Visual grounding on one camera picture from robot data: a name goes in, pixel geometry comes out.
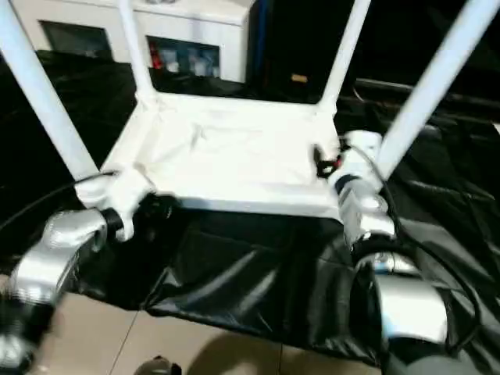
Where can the large black furniture piece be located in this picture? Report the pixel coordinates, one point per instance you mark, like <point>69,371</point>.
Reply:
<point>391,35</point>

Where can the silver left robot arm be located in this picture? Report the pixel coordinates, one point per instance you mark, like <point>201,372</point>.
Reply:
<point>55,258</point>

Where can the black robot left foot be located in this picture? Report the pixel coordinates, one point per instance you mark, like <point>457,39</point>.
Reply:
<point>158,367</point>

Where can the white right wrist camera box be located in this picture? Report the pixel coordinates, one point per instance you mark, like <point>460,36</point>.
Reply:
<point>359,156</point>

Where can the black mat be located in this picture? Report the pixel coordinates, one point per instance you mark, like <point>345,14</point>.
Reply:
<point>250,281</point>

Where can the white plastic table top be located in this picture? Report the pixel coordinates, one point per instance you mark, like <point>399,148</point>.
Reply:
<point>234,156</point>

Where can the white cabinet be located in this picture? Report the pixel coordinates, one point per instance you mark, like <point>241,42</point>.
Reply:
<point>156,27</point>

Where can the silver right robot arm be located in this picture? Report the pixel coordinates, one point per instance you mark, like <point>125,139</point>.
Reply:
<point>383,258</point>

